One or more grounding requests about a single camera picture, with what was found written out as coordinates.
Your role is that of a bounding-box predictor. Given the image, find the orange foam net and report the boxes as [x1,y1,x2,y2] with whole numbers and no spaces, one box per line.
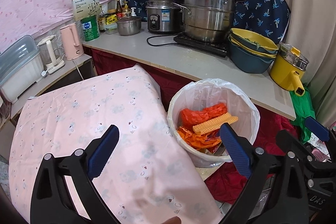
[193,113,239,135]

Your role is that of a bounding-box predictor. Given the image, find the orange plastic bag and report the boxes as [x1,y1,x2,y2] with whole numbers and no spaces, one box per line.
[177,103,227,153]

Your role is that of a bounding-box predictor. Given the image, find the white lined trash bin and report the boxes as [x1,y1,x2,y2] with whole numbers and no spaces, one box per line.
[167,79,260,168]

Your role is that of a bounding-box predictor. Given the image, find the person left hand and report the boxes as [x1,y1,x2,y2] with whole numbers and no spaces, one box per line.
[161,216,182,224]

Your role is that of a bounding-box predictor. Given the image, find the green plastic bag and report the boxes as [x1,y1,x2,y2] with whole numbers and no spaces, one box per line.
[290,85,316,144]

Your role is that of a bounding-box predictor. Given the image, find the yellow electric cooking pot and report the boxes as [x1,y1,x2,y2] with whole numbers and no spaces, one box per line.
[270,43,309,97]

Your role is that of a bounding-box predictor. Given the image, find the pink patterned tablecloth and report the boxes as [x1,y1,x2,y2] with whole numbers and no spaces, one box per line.
[9,65,222,223]

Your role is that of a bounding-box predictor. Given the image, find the stacked blue yellow basins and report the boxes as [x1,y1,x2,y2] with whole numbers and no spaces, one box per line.
[228,28,279,74]

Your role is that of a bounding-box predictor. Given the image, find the black induction cooktop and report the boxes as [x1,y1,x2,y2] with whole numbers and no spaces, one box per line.
[173,34,227,57]

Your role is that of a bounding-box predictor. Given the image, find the white dish box grey lid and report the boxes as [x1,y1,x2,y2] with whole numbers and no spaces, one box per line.
[1,35,44,103]

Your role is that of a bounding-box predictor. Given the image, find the white glass kettle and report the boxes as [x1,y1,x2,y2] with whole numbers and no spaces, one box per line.
[37,35,65,75]

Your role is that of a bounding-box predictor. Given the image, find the pink electric kettle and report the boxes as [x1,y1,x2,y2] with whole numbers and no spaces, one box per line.
[60,23,84,61]

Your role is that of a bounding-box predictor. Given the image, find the large steel steamer pot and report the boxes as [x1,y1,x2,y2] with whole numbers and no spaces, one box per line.
[173,0,246,43]

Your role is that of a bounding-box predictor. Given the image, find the green tin can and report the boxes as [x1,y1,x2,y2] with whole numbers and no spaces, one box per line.
[80,15,100,42]

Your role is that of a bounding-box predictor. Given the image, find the white countertop board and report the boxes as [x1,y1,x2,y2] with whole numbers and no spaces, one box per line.
[83,23,296,121]

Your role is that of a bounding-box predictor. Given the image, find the condiment bottles group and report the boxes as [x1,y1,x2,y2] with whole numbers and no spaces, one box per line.
[97,0,136,34]

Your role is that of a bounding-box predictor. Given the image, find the small steel lidded pot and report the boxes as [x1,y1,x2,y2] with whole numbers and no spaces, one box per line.
[117,16,142,36]

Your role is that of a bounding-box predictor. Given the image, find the steel rice cooker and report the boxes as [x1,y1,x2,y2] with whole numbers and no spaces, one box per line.
[146,0,182,34]

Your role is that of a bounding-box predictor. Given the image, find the beige cardboard box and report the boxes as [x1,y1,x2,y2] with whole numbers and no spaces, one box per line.
[72,0,100,21]

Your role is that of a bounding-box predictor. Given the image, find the black power cable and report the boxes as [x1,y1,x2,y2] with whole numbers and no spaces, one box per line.
[146,34,182,47]

